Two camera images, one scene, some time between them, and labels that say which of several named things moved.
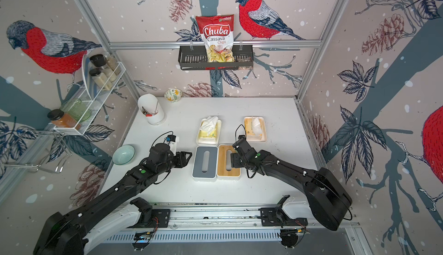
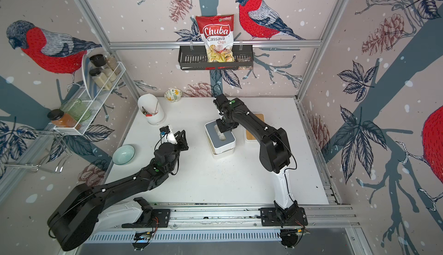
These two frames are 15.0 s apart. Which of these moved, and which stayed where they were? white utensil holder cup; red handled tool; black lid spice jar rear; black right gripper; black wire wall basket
Moved: black right gripper
Stayed: white utensil holder cup; black lid spice jar rear; black wire wall basket; red handled tool
